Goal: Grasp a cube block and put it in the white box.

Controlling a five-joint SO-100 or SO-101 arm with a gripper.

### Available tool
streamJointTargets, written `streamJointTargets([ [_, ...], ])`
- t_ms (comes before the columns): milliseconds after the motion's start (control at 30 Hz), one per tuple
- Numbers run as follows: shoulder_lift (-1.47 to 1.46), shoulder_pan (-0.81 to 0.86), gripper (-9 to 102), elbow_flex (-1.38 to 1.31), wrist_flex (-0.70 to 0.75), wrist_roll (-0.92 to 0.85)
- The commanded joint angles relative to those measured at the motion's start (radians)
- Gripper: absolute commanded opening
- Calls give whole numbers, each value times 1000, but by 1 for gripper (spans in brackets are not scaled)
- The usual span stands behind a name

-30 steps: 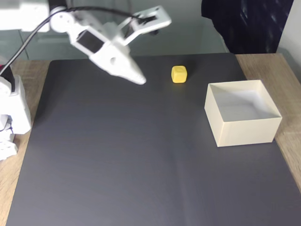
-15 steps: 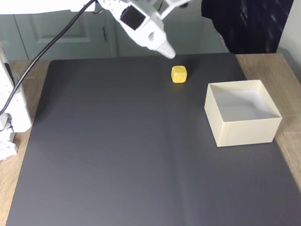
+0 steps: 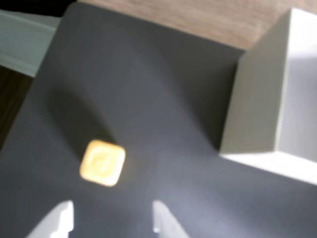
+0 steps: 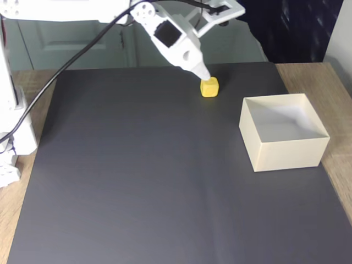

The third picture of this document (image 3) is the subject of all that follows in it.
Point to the dark hanging cloth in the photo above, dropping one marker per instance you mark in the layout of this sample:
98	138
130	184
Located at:
24	6

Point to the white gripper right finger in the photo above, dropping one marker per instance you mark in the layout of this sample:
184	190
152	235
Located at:
168	225

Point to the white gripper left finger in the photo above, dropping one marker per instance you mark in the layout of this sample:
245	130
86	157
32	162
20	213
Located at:
62	220

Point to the white open box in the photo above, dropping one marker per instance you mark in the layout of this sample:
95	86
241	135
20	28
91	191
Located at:
257	99

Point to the yellow cube block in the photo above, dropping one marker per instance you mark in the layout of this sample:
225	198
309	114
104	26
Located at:
102	162

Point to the dark grey mat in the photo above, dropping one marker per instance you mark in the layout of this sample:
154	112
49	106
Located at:
148	99

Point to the plain pale green door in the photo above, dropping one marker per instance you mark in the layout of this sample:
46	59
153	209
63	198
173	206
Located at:
19	44

